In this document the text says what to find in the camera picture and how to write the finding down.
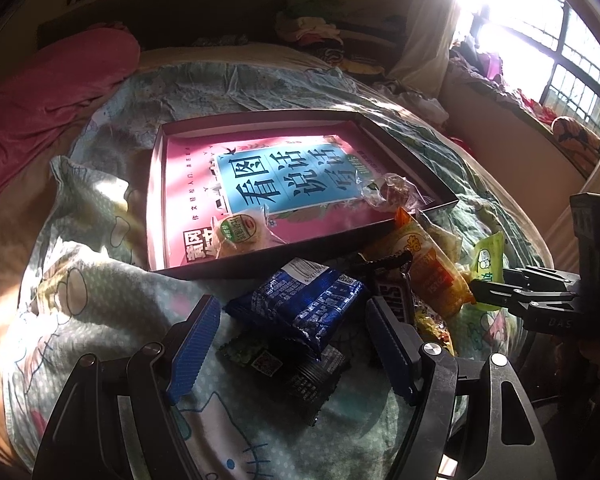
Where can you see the beige curtain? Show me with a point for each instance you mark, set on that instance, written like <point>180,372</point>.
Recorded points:
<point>425,45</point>

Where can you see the pink and blue book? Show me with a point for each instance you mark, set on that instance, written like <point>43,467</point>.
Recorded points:
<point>190,195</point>

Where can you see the round pastry packet green label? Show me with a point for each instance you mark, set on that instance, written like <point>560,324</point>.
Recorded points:
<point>241,232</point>

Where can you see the pile of clothes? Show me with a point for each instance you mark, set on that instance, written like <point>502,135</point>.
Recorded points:
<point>325,30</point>

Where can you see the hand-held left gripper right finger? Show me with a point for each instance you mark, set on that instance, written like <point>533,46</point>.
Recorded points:
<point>391,355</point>

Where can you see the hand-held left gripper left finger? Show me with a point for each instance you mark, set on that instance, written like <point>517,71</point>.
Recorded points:
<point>196,342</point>

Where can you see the orange snack packet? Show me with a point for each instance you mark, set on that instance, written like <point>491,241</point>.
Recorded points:
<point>430,260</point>

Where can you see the cartoon printed blanket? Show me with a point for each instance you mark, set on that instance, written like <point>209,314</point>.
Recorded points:
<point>100,280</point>

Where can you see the barred window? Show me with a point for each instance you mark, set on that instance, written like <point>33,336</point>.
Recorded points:
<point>570,50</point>

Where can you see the clear wrapped brown candy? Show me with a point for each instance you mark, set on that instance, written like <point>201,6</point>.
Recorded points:
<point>387,191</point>

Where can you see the dark headboard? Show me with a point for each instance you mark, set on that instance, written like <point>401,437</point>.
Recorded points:
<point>170,20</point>

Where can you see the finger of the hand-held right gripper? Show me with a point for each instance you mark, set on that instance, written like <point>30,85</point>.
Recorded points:
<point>500,290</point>
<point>547,316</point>

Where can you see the red pillow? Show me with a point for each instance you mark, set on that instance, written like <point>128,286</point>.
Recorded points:
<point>45,105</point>

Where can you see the beige bed sheet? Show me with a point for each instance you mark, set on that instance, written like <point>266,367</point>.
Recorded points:
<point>15,245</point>

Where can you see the blue snack packet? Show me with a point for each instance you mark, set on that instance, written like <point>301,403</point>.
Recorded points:
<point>305,305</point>

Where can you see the yellow snack packet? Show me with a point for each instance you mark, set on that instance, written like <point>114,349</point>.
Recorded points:
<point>430,327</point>

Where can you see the light green snack packet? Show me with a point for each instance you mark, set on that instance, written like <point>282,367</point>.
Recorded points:
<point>487,260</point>

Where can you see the dark brown cardboard box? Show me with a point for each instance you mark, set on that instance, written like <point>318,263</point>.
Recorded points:
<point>152,200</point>

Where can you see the dark green pea packet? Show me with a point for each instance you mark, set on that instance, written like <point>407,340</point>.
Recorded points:
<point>290,375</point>

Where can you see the white crumpled cloth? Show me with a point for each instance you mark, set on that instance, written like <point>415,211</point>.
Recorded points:
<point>420,105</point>

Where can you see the brown chocolate bar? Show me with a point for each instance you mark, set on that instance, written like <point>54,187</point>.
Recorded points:
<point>392,285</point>

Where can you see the clothes on window sill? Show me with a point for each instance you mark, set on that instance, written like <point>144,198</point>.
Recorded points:
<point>490,67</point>

